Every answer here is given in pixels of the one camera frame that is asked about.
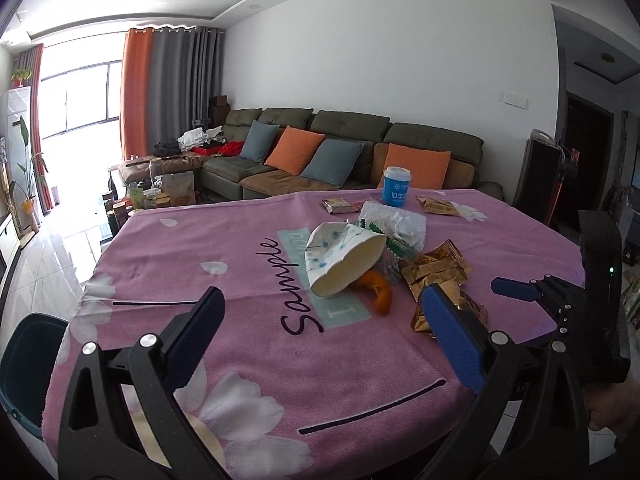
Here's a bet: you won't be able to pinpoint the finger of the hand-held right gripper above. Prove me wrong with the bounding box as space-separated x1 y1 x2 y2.
491 274 586 333

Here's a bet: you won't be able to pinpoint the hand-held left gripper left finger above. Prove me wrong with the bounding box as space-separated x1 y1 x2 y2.
56 286 236 480

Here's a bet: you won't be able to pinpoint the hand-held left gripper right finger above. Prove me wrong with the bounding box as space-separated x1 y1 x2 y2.
420 282 593 480

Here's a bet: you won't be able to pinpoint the gold foil snack wrapper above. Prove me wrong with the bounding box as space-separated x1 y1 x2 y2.
401 239 473 302
410 280 489 336

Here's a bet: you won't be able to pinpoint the curved orange peel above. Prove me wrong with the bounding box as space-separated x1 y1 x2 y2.
350 270 393 317

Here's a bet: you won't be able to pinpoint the green printed wrapper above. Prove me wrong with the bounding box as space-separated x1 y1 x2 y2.
384 236 418 263

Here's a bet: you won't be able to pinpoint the white foam fruit net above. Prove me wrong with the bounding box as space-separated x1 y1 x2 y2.
357 201 428 253

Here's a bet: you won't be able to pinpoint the dark teal plastic bin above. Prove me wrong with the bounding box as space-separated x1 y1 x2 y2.
0 312 71 441

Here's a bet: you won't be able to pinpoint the person's right hand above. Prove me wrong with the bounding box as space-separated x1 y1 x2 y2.
584 382 632 443

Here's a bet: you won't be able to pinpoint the pink floral tablecloth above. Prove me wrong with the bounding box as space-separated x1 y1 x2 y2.
42 187 586 480

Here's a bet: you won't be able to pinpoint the red stick appliance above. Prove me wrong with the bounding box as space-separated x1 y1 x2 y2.
545 145 581 226

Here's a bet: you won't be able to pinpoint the tan snack packet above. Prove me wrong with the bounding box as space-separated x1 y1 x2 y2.
416 196 468 217

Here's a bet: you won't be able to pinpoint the dark wooden door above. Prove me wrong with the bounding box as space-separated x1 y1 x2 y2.
565 92 615 233

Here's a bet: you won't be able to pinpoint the black upright case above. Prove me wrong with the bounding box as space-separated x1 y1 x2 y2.
512 129 563 221

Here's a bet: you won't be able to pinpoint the brown paper bag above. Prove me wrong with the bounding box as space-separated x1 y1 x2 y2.
159 171 197 207

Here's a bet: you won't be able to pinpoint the cluttered coffee table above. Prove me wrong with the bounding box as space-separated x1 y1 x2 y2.
102 157 198 231

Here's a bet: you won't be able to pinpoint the blue paper cup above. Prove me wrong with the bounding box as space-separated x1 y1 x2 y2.
382 166 412 208

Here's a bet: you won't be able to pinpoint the orange cushion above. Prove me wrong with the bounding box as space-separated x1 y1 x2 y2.
379 143 452 190
264 126 326 176

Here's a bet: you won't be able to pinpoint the white clothes pile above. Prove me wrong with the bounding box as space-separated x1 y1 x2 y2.
177 127 223 151

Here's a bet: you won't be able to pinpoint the blue-grey cushion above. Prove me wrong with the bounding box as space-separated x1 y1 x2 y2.
300 138 365 187
239 120 281 164

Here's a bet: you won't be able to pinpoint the yellow flower vase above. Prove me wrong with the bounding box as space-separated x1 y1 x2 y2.
22 197 41 233

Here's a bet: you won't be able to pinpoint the white TV cabinet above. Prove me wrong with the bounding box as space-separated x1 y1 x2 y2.
0 210 26 281

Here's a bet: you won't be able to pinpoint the brown cardboard boxes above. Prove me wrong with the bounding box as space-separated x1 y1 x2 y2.
207 95 231 126

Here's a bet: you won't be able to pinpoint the tall leafy plant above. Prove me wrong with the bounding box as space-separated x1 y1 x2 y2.
10 115 48 226

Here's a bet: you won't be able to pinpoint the green and brown sofa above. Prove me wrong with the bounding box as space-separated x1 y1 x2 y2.
114 107 506 203

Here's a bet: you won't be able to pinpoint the large window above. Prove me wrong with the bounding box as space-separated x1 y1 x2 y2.
39 60 123 138

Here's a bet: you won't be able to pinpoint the grey and orange curtain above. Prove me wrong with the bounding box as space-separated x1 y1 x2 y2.
20 45 56 216

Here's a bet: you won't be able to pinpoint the white standing air conditioner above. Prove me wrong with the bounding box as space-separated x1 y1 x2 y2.
5 87 33 221

